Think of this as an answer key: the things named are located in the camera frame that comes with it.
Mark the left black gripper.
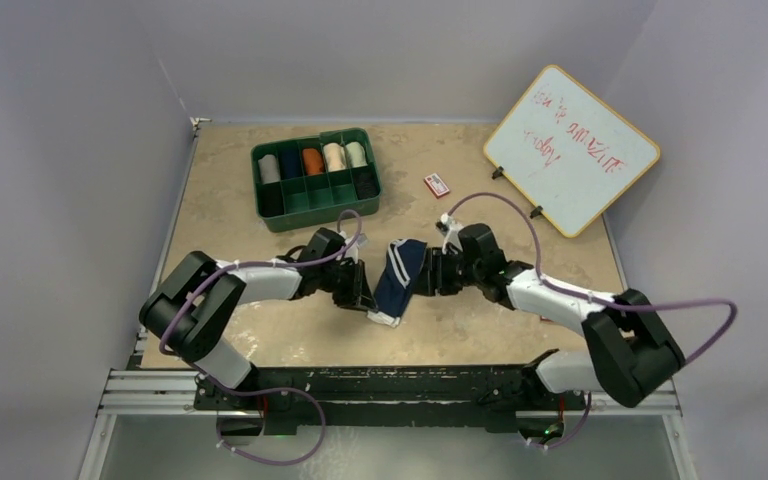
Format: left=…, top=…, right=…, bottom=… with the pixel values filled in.
left=318, top=258, right=376, bottom=312

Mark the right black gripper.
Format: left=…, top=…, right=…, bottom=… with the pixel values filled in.
left=408, top=247, right=483, bottom=297

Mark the navy white underwear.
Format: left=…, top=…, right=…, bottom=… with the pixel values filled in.
left=367, top=238, right=427, bottom=328

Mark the black striped underwear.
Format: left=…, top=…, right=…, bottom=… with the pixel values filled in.
left=353, top=170, right=380, bottom=200

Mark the green divided storage tray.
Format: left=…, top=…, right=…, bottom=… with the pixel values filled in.
left=250, top=128, right=383, bottom=232

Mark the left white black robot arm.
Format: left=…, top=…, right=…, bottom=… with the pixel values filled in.
left=138, top=228, right=377, bottom=409

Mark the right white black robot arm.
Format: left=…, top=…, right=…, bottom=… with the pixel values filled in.
left=414, top=221, right=687, bottom=408

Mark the orange rolled underwear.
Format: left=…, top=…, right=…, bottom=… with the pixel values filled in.
left=301, top=147, right=326, bottom=176

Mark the pale green rolled underwear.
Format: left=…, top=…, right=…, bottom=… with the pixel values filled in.
left=344, top=141, right=368, bottom=168

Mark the beige rolled underwear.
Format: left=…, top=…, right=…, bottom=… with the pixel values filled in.
left=322, top=142, right=348, bottom=172

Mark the navy rolled underwear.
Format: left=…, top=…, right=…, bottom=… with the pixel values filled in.
left=279, top=148, right=304, bottom=180

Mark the grey rolled underwear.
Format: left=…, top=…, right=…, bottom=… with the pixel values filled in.
left=258, top=154, right=281, bottom=185

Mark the small red white box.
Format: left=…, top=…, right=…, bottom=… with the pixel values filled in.
left=423, top=173, right=451, bottom=199

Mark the whiteboard with red writing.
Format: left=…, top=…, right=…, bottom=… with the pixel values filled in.
left=483, top=65, right=661, bottom=238

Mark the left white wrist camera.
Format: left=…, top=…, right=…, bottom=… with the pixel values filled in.
left=339, top=230, right=367, bottom=263

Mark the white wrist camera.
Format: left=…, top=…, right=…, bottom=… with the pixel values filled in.
left=435, top=213, right=463, bottom=253
left=339, top=230, right=367, bottom=263

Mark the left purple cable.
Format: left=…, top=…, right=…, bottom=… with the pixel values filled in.
left=157, top=209, right=364, bottom=466

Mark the purple cable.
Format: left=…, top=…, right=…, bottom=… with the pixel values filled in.
left=157, top=209, right=364, bottom=466
left=440, top=192, right=738, bottom=452

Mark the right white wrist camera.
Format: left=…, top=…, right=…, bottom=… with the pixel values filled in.
left=435, top=213, right=463, bottom=253

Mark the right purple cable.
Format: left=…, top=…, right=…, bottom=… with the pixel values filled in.
left=440, top=192, right=738, bottom=452

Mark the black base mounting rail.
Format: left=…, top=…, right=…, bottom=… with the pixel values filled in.
left=194, top=364, right=585, bottom=435

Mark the aluminium frame rail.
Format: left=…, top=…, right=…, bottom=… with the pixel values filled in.
left=80, top=353, right=696, bottom=479

